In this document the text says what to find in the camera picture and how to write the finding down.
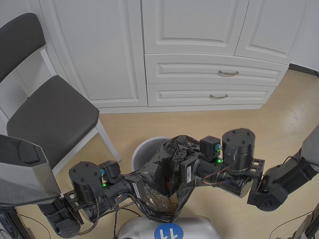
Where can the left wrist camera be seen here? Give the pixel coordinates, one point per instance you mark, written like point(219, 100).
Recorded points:
point(112, 169)

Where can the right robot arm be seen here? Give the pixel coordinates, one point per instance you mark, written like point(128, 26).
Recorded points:
point(274, 185)

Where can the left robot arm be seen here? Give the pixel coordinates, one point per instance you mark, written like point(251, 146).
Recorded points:
point(25, 168)

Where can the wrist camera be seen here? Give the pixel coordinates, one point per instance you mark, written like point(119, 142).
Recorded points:
point(112, 169)
point(208, 147)

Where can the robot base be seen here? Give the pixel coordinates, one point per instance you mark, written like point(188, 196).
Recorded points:
point(199, 229)

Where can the white trash bin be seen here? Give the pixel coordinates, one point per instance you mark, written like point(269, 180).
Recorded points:
point(144, 153)

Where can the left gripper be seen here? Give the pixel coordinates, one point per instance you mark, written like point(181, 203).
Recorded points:
point(117, 189)

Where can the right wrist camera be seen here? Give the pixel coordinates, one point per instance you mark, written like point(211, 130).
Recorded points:
point(208, 147)

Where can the white wardrobe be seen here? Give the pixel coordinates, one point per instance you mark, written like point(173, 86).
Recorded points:
point(189, 21)

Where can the black plastic bag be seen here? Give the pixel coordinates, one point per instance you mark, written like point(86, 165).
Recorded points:
point(162, 183)

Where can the grey cushioned white chair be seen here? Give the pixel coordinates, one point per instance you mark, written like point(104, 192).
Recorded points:
point(54, 113)

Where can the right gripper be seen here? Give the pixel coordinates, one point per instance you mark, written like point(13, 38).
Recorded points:
point(204, 169)

